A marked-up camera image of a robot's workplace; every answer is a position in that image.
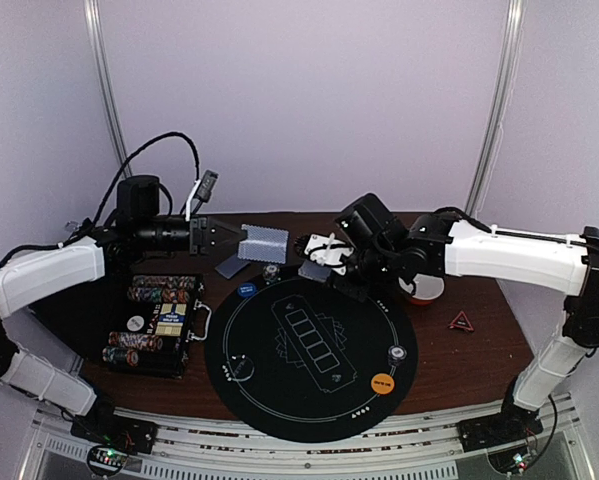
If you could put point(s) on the boxed playing card deck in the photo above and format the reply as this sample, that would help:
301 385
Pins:
167 320

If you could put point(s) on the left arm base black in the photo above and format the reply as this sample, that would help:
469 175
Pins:
103 425

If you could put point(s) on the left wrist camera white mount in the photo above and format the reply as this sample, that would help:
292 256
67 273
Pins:
200 193

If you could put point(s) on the grey playing card deck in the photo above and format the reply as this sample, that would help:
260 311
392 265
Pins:
314 272

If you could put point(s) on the single grey card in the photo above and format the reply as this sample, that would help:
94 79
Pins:
231 267

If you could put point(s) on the right circuit board with LEDs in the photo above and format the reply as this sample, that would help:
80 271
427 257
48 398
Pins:
514 461

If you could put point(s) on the blue small blind button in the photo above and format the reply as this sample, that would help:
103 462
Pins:
247 290

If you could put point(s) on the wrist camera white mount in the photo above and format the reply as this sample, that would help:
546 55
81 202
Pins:
200 193
325 251

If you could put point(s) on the red black triangle button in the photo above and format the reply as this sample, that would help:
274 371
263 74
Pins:
461 322

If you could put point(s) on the right aluminium frame post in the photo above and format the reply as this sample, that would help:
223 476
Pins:
503 87

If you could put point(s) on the poker chip stack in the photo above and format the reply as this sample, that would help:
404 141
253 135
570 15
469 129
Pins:
271 273
396 355

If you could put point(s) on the front aluminium rail frame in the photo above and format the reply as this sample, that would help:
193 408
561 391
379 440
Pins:
197 438

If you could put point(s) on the black poker chip case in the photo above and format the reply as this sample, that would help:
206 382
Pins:
83 316

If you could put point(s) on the left circuit board with LEDs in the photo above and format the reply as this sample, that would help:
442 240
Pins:
103 460

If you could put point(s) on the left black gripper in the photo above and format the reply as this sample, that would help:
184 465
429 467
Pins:
203 246

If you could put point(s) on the white dealer button in case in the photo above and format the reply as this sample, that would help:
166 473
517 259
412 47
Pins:
135 323

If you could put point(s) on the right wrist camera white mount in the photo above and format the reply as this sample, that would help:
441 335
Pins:
325 251

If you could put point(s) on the orange big blind button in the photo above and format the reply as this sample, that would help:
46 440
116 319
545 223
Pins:
382 384

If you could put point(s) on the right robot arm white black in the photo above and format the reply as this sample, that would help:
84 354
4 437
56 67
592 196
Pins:
377 247

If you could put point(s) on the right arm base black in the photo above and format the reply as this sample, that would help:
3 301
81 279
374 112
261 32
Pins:
511 423

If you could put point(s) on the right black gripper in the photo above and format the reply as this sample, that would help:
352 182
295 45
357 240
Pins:
347 278

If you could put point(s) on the poker chip row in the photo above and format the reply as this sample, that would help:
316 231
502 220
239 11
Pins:
137 341
160 295
170 282
120 356

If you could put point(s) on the clear acrylic dealer puck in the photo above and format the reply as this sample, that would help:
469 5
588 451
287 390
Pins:
241 368

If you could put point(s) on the white orange bowl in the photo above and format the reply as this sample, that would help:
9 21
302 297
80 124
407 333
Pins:
423 289

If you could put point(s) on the circuit board with leds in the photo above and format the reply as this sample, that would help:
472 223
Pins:
514 461
103 460

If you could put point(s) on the black round poker mat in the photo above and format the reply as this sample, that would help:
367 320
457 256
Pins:
315 352

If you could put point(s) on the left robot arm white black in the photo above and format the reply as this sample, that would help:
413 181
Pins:
29 273

